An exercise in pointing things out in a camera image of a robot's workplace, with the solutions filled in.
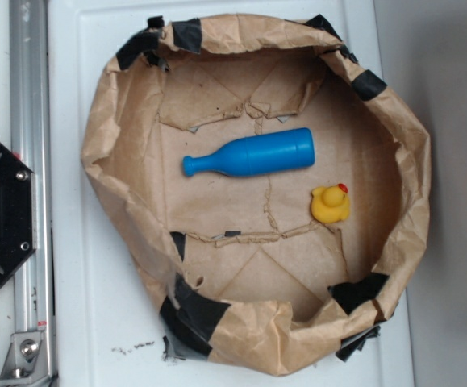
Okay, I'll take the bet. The yellow rubber duck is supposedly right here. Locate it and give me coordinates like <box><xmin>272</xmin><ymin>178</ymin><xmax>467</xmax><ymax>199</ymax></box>
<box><xmin>311</xmin><ymin>183</ymin><xmax>351</xmax><ymax>223</ymax></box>

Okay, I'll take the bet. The blue plastic bottle toy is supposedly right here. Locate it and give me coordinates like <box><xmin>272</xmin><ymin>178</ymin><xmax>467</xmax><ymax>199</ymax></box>
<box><xmin>182</xmin><ymin>127</ymin><xmax>315</xmax><ymax>177</ymax></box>

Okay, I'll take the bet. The brown paper bag bin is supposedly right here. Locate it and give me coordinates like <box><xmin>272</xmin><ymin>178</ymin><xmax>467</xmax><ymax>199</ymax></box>
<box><xmin>81</xmin><ymin>14</ymin><xmax>432</xmax><ymax>376</ymax></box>

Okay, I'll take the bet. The aluminium extrusion rail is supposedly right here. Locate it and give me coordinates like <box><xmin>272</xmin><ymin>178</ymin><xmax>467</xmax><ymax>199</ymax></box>
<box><xmin>8</xmin><ymin>0</ymin><xmax>56</xmax><ymax>335</ymax></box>

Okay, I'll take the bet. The metal corner bracket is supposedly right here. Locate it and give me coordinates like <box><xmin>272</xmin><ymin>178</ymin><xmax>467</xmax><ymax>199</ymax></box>
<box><xmin>0</xmin><ymin>331</ymin><xmax>51</xmax><ymax>386</ymax></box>

